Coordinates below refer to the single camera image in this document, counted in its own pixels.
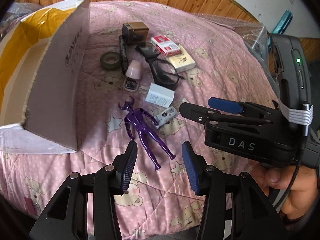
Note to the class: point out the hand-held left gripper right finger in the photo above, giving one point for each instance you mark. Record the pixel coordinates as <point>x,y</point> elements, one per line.
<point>191,170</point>

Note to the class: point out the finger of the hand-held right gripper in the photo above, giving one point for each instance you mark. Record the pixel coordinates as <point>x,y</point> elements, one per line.
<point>197,112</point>
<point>225,105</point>

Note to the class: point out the gold metal tin box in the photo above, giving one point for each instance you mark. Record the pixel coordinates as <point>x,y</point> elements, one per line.
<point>137,33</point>

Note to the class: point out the grey tape roll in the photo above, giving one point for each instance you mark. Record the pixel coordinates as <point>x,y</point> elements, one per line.
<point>103,62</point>

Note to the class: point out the black frame eyeglasses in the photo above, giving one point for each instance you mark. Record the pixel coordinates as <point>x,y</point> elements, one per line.
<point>163,71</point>

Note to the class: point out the black bar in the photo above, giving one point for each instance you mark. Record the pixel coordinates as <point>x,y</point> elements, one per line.
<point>123,55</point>

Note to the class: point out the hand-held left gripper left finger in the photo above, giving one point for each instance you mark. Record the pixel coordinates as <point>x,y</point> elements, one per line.
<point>128,166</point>

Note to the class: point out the white cardboard box yellow tape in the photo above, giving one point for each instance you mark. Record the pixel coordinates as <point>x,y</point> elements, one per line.
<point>62,80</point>

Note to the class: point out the teal plastic object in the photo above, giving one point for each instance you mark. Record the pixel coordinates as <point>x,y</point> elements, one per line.
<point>283,21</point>

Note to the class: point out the clear bubble wrap sheet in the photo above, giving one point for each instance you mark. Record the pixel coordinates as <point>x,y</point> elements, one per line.
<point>252,30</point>
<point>17,11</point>

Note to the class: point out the person's right hand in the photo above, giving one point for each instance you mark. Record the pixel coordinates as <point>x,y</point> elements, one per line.
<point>275,180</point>

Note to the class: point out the white charger adapter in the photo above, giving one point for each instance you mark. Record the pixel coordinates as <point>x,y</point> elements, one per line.
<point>160,96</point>

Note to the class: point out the pink stapler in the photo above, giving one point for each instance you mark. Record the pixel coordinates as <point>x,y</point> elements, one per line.
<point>133,70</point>

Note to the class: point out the cream cigarette pack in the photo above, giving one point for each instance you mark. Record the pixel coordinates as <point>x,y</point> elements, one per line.
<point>181,63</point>

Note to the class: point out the small silver wrapper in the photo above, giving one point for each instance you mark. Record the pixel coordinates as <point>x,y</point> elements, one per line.
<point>163,116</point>

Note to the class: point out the purple horned toy figure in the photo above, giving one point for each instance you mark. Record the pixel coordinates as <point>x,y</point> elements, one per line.
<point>140,122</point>

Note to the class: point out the red white cigarette pack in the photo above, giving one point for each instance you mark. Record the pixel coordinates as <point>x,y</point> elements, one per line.
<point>162,42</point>

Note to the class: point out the pink bear print blanket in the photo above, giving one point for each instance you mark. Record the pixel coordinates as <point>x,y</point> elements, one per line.
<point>225,62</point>

